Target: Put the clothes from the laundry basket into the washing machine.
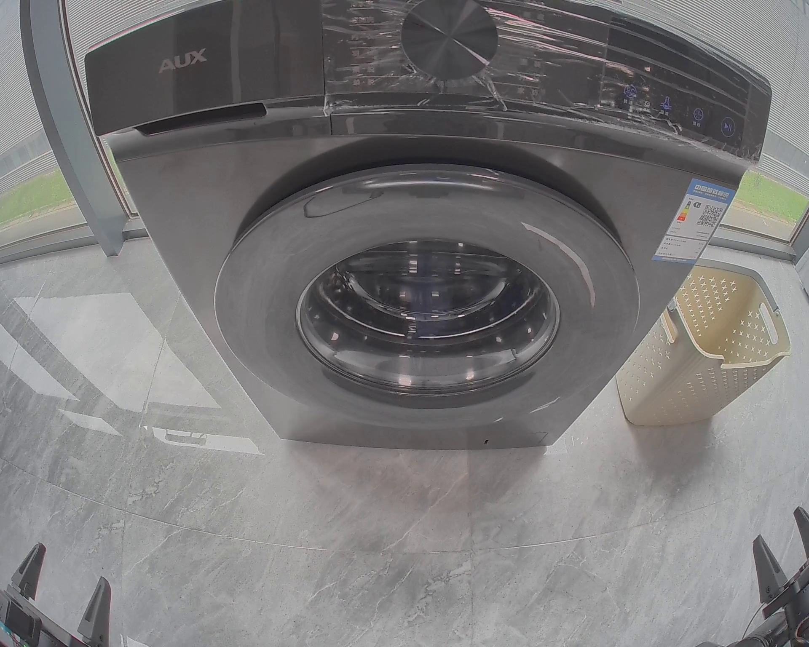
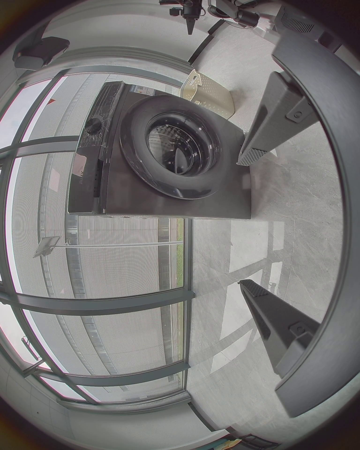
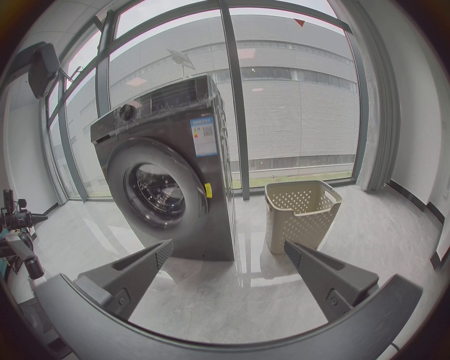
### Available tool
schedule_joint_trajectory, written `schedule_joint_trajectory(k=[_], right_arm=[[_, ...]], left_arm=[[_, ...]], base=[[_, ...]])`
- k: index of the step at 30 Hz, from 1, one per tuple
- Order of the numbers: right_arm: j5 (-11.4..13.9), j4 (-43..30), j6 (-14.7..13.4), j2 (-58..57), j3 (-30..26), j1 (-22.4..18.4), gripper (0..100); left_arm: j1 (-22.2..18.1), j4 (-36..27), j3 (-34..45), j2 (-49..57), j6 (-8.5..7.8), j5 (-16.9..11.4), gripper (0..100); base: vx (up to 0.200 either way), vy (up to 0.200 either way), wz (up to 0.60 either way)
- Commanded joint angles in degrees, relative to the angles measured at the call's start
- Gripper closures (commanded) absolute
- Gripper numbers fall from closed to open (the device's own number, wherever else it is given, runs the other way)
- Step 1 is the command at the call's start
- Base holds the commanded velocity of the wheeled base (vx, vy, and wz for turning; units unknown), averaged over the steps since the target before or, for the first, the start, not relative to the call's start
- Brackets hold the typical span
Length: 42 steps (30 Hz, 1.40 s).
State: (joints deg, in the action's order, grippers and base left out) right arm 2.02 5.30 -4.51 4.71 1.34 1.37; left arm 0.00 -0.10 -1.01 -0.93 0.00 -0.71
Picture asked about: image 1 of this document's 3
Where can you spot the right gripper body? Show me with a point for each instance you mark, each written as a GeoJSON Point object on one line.
{"type": "Point", "coordinates": [790, 610]}

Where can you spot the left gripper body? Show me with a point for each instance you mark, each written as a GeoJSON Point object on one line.
{"type": "Point", "coordinates": [22, 622]}

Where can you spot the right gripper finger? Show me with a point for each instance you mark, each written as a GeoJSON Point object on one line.
{"type": "Point", "coordinates": [802, 537]}
{"type": "Point", "coordinates": [768, 578]}

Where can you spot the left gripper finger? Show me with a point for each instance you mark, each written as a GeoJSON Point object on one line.
{"type": "Point", "coordinates": [31, 578]}
{"type": "Point", "coordinates": [98, 616]}

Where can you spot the cream laundry basket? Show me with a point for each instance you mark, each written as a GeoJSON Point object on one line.
{"type": "Point", "coordinates": [689, 385]}

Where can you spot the grey washing machine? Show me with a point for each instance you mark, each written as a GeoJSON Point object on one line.
{"type": "Point", "coordinates": [208, 253]}

